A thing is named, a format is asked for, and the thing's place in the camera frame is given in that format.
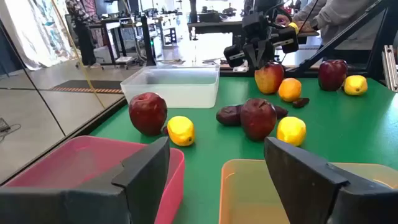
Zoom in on yellow lemon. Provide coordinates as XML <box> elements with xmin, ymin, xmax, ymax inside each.
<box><xmin>276</xmin><ymin>116</ymin><xmax>307</xmax><ymax>147</ymax></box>
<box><xmin>167</xmin><ymin>115</ymin><xmax>196</xmax><ymax>147</ymax></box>
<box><xmin>343</xmin><ymin>75</ymin><xmax>368</xmax><ymax>96</ymax></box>

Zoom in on orange fruit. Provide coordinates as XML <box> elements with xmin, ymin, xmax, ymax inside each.
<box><xmin>277</xmin><ymin>77</ymin><xmax>302</xmax><ymax>103</ymax></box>

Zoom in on dark purple eggplant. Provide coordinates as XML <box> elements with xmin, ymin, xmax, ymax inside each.
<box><xmin>216</xmin><ymin>104</ymin><xmax>289</xmax><ymax>127</ymax></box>

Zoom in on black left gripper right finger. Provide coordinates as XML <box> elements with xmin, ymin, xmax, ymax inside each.
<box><xmin>263</xmin><ymin>136</ymin><xmax>398</xmax><ymax>224</ymax></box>

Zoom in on person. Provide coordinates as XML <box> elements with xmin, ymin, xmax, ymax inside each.
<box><xmin>276</xmin><ymin>0</ymin><xmax>379</xmax><ymax>44</ymax></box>
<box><xmin>64</xmin><ymin>0</ymin><xmax>99</xmax><ymax>67</ymax></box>

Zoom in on red and yellow apple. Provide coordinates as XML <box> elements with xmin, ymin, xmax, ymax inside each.
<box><xmin>254</xmin><ymin>62</ymin><xmax>285</xmax><ymax>95</ymax></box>

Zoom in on patterned white curtain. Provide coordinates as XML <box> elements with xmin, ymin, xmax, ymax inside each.
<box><xmin>0</xmin><ymin>0</ymin><xmax>75</xmax><ymax>71</ymax></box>

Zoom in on long black work table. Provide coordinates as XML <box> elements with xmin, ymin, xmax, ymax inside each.
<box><xmin>187</xmin><ymin>20</ymin><xmax>320</xmax><ymax>38</ymax></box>

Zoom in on dark red apple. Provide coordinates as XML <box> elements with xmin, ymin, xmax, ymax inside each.
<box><xmin>128</xmin><ymin>91</ymin><xmax>168</xmax><ymax>137</ymax></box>
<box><xmin>318</xmin><ymin>58</ymin><xmax>348</xmax><ymax>92</ymax></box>
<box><xmin>239</xmin><ymin>98</ymin><xmax>278</xmax><ymax>142</ymax></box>

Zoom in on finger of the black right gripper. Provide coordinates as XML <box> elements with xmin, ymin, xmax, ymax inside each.
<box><xmin>243</xmin><ymin>44</ymin><xmax>259</xmax><ymax>71</ymax></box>
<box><xmin>258</xmin><ymin>40</ymin><xmax>275</xmax><ymax>68</ymax></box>

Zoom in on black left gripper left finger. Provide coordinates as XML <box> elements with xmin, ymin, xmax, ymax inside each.
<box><xmin>0</xmin><ymin>136</ymin><xmax>171</xmax><ymax>224</ymax></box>

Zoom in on black office desk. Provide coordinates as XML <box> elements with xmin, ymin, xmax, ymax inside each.
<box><xmin>88</xmin><ymin>17</ymin><xmax>156</xmax><ymax>67</ymax></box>

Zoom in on aluminium extrusion rail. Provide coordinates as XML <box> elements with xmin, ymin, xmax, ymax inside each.
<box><xmin>381</xmin><ymin>45</ymin><xmax>398</xmax><ymax>93</ymax></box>

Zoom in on orange plastic bin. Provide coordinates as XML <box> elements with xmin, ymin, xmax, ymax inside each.
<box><xmin>218</xmin><ymin>158</ymin><xmax>398</xmax><ymax>224</ymax></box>

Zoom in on clear plastic bin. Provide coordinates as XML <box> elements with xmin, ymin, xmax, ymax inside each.
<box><xmin>120</xmin><ymin>64</ymin><xmax>221</xmax><ymax>109</ymax></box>

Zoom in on black mat with orange stripes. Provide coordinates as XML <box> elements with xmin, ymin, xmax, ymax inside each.
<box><xmin>49</xmin><ymin>80</ymin><xmax>124</xmax><ymax>95</ymax></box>

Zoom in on yellow floor cable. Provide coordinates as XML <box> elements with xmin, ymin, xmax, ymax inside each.
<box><xmin>51</xmin><ymin>0</ymin><xmax>106</xmax><ymax>109</ymax></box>

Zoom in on pink plastic bin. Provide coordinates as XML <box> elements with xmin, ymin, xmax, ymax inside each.
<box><xmin>2</xmin><ymin>135</ymin><xmax>186</xmax><ymax>224</ymax></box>

